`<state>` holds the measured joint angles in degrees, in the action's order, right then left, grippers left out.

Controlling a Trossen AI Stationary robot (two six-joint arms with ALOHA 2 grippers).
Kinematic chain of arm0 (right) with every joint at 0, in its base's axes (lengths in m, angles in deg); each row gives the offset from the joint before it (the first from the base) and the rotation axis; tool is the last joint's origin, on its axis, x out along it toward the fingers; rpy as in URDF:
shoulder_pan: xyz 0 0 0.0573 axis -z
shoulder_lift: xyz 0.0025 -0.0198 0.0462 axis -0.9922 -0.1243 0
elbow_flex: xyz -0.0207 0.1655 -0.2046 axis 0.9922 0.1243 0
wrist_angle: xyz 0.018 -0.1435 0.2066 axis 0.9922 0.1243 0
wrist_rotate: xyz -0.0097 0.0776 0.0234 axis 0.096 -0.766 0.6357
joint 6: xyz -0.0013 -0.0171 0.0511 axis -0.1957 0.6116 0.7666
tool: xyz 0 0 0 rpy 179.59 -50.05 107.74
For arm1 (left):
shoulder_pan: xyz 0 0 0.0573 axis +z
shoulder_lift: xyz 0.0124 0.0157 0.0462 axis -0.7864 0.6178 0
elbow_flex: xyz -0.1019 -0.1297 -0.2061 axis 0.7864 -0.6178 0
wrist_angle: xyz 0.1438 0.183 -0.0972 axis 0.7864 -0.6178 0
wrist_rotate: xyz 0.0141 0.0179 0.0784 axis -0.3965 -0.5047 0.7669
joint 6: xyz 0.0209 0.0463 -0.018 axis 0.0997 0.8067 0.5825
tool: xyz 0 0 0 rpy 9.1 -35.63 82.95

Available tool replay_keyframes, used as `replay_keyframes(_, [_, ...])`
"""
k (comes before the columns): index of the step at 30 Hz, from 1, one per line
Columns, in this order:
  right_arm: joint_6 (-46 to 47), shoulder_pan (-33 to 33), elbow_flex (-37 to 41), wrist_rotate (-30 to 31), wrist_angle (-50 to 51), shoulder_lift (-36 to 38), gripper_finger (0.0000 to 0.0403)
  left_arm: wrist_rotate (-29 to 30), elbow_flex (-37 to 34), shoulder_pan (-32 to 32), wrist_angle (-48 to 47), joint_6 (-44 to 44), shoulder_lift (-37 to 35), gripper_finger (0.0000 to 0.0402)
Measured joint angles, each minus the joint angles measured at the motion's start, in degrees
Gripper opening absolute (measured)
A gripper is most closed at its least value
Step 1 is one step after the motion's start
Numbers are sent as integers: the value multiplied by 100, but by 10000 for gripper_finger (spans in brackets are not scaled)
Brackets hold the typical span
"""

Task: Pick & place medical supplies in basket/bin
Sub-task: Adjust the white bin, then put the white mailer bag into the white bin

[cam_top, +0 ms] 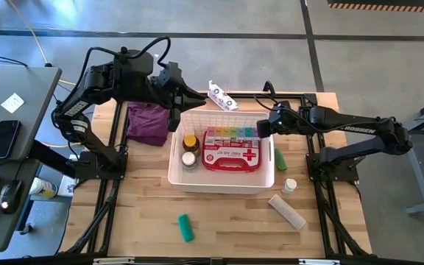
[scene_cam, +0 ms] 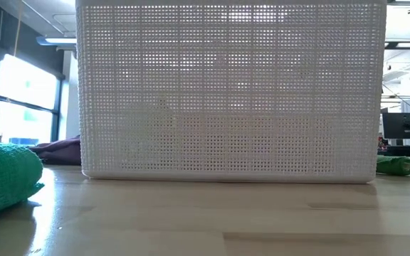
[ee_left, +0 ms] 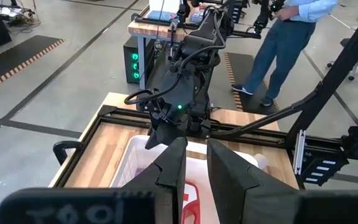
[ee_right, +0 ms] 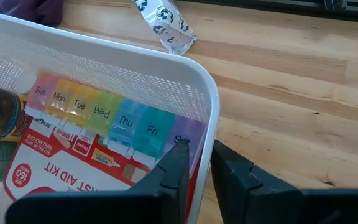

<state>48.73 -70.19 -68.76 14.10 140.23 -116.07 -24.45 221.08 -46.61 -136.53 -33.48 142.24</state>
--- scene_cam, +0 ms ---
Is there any black computer monitor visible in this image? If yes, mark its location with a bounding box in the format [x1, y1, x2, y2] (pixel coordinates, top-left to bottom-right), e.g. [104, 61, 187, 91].
[382, 112, 410, 140]

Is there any purple folded cloth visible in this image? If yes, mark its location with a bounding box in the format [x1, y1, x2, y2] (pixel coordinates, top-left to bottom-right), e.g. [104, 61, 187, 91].
[30, 137, 82, 166]

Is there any white perforated plastic basket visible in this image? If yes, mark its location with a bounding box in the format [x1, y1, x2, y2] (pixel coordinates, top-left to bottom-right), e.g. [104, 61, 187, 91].
[75, 0, 387, 184]

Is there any large bright window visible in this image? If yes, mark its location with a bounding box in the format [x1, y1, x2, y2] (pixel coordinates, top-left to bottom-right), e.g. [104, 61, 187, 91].
[0, 53, 62, 146]

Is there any light green bandage roll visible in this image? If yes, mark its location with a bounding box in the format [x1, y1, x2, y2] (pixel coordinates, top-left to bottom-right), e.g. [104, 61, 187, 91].
[376, 155, 410, 177]

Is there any ceiling light fixture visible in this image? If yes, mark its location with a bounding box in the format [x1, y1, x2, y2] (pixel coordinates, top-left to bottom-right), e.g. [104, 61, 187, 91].
[36, 35, 78, 46]

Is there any dark background desk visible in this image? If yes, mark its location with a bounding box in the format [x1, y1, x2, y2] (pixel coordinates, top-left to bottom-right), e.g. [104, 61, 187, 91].
[377, 144, 410, 160]

